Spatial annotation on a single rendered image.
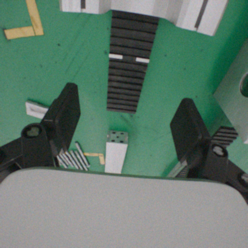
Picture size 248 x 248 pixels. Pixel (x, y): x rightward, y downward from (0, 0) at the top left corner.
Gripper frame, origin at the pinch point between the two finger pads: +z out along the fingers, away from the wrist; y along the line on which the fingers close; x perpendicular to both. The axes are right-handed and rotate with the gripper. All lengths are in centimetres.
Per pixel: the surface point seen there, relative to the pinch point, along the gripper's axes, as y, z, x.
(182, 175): 17.6, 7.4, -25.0
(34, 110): -15.4, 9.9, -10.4
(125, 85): 0.0, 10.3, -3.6
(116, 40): -1.8, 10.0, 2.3
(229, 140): 20.5, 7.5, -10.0
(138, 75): 1.5, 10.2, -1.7
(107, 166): -1.6, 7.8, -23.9
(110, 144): -1.3, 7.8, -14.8
